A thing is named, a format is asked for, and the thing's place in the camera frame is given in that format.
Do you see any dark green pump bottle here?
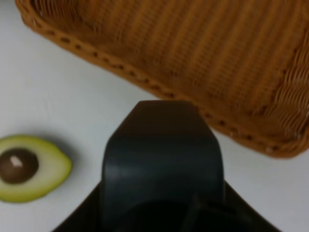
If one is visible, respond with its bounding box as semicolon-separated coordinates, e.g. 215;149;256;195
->
56;101;276;232

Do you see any halved avocado with pit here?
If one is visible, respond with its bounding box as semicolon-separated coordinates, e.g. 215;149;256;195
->
0;135;72;203

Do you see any light orange wicker basket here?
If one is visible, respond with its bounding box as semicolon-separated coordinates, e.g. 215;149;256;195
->
16;0;309;158

